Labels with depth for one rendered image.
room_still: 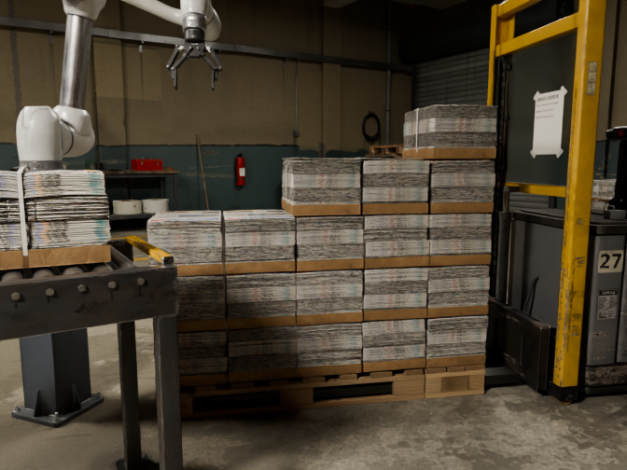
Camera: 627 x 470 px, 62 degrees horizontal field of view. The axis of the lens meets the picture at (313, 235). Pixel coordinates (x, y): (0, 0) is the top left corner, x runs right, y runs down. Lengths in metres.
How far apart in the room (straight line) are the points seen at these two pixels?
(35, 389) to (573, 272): 2.28
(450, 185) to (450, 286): 0.44
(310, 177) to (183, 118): 7.01
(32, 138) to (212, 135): 7.01
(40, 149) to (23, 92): 6.37
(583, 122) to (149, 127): 7.35
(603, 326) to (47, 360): 2.35
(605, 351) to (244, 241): 1.65
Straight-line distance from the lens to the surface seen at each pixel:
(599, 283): 2.57
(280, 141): 9.71
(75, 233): 1.41
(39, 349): 2.44
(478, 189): 2.37
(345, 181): 2.15
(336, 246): 2.17
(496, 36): 3.08
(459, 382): 2.54
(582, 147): 2.39
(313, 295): 2.19
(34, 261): 1.41
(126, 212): 8.14
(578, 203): 2.39
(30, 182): 1.40
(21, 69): 8.70
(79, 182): 1.39
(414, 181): 2.24
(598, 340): 2.64
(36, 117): 2.33
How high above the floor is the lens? 1.06
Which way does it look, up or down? 8 degrees down
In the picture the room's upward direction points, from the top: straight up
